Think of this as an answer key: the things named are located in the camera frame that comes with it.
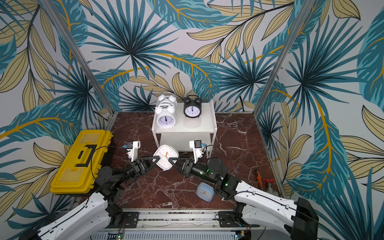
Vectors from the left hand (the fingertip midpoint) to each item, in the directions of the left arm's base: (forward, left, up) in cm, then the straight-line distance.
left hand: (160, 161), depth 61 cm
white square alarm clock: (+3, -2, +3) cm, 4 cm away
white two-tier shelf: (+16, -18, +2) cm, 24 cm away
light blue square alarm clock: (-5, -20, -24) cm, 31 cm away
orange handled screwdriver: (+4, -52, -29) cm, 60 cm away
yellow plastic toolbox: (0, +42, -14) cm, 44 cm away
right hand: (0, -4, +1) cm, 4 cm away
